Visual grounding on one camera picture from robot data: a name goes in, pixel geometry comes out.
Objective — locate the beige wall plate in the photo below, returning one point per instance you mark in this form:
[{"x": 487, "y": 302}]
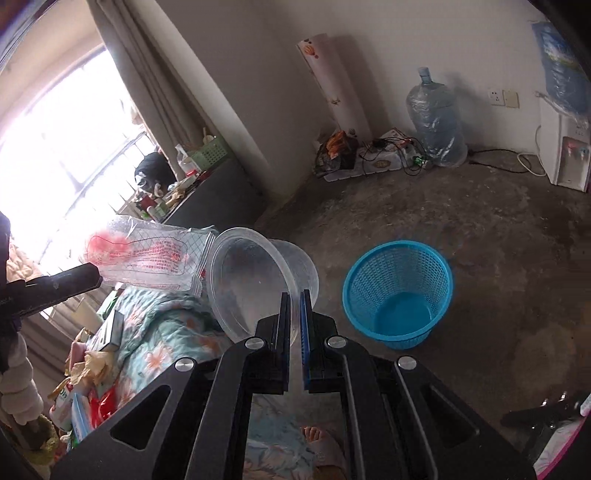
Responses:
[{"x": 510, "y": 98}]

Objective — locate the large clear water jug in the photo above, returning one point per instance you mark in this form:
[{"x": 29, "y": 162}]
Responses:
[{"x": 436, "y": 124}]

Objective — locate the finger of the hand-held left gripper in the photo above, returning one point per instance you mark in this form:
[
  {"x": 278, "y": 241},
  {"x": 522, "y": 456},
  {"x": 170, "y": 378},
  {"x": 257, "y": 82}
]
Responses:
[{"x": 69, "y": 284}]

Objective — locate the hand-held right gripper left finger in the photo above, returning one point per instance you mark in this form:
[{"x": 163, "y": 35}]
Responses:
[{"x": 285, "y": 323}]

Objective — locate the green plastic basket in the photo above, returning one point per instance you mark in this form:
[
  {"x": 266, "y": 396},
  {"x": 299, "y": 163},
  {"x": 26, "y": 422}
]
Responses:
[{"x": 210, "y": 154}]

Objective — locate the grey curtain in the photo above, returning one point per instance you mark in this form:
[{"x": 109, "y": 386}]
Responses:
[{"x": 152, "y": 69}]

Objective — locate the crumpled brown paper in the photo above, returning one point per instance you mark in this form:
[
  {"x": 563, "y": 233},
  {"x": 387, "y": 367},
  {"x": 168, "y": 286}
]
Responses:
[{"x": 90, "y": 365}]

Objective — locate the window railing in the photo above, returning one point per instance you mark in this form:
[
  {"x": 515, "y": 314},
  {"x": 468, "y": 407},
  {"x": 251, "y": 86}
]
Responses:
[{"x": 92, "y": 184}]

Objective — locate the grey cabinet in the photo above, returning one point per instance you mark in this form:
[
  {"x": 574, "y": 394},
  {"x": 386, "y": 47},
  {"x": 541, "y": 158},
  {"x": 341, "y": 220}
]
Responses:
[{"x": 217, "y": 194}]

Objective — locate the floral blanket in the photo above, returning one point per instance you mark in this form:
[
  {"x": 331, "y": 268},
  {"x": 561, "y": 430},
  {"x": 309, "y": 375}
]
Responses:
[{"x": 157, "y": 332}]

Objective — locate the white plastic jug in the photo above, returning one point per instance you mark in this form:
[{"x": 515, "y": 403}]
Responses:
[{"x": 184, "y": 162}]

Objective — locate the clear plastic container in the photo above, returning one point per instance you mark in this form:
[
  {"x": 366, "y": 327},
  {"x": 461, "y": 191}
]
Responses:
[{"x": 244, "y": 277}]

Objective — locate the clear red-printed plastic package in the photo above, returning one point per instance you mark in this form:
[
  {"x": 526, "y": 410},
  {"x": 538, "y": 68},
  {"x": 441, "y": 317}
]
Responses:
[{"x": 138, "y": 249}]

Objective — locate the blue plastic basket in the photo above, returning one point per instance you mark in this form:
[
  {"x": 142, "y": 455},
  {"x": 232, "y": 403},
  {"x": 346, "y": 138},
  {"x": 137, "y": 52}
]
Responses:
[{"x": 397, "y": 295}]

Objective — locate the white wall socket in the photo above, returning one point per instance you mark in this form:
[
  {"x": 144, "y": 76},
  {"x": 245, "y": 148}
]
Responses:
[{"x": 496, "y": 97}]

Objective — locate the orange bag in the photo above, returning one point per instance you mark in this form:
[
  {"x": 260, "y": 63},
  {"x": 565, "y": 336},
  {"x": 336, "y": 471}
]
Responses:
[{"x": 337, "y": 142}]

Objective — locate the rolled printed mat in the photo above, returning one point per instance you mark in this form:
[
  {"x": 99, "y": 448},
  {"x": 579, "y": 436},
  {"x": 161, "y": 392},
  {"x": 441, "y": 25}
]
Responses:
[{"x": 334, "y": 87}]

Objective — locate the person's foot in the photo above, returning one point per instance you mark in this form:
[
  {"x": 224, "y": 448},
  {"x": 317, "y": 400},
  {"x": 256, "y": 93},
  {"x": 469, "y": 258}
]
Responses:
[{"x": 311, "y": 434}]

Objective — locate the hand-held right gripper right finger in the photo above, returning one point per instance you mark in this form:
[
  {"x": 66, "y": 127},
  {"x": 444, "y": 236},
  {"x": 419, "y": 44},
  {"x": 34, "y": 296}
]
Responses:
[{"x": 304, "y": 323}]

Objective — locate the blue plastic-wrapped water jug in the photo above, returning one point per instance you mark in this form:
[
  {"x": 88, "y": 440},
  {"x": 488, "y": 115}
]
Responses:
[{"x": 561, "y": 69}]

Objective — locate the black chair base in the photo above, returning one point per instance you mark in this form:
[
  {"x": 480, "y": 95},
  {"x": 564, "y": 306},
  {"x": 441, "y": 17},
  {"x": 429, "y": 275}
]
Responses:
[{"x": 542, "y": 415}]

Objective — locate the person's left forearm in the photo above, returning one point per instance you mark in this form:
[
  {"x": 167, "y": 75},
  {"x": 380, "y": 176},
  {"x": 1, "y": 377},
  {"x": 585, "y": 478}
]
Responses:
[{"x": 17, "y": 383}]

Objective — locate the white water dispenser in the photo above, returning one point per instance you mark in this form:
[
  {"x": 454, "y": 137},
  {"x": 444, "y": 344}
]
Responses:
[{"x": 565, "y": 157}]

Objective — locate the black bag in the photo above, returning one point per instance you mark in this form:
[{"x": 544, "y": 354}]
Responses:
[{"x": 154, "y": 170}]

